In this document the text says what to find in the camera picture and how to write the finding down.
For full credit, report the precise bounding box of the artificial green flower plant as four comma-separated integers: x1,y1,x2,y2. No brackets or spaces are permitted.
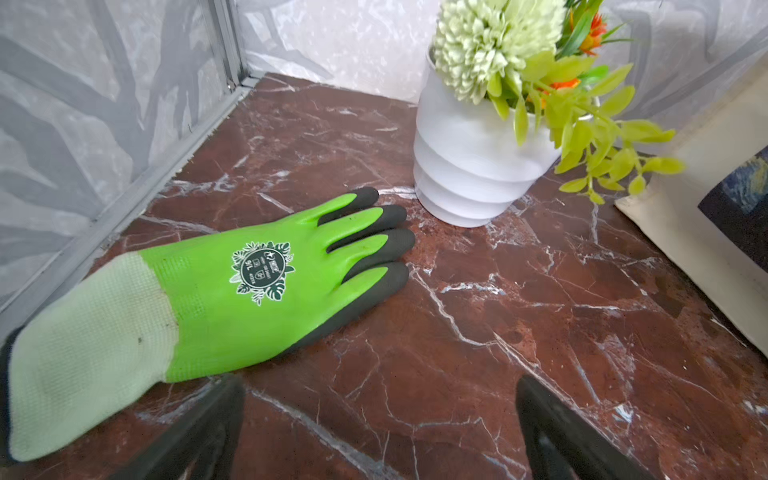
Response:
430,0,686,205

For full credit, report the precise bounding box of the canvas bag with blue painting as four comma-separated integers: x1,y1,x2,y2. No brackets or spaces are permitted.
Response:
616,56,767,353

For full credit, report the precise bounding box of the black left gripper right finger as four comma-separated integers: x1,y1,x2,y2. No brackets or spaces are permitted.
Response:
515,375,653,479

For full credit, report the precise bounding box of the green black work glove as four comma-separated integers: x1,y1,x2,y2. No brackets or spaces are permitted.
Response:
1,187,415,464

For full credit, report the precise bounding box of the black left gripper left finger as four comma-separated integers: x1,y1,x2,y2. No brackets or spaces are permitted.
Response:
111,375,245,479

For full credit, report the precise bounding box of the white ribbed flower pot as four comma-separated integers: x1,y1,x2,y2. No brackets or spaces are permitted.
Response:
414,59,560,228

